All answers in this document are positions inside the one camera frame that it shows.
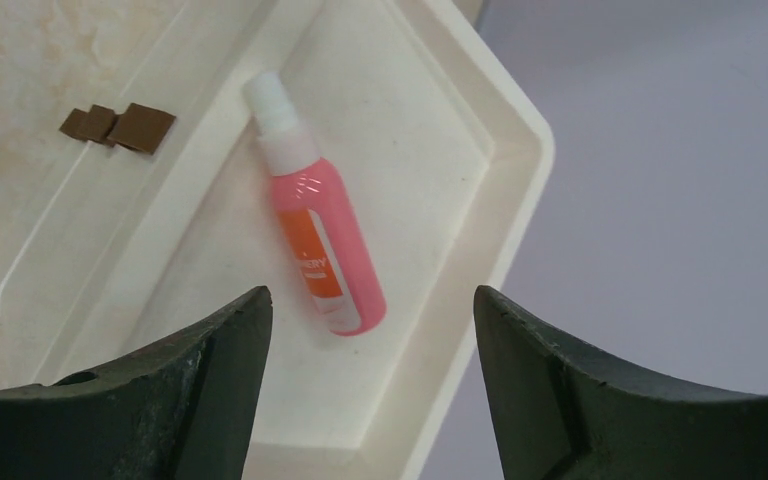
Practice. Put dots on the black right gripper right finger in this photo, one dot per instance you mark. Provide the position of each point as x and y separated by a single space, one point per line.
562 408

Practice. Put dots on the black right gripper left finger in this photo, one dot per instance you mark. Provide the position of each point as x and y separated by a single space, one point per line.
181 407

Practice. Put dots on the pink spray bottle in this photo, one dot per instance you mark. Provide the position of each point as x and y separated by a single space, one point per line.
315 213

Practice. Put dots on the white drawer organizer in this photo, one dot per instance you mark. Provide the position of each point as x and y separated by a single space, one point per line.
444 158

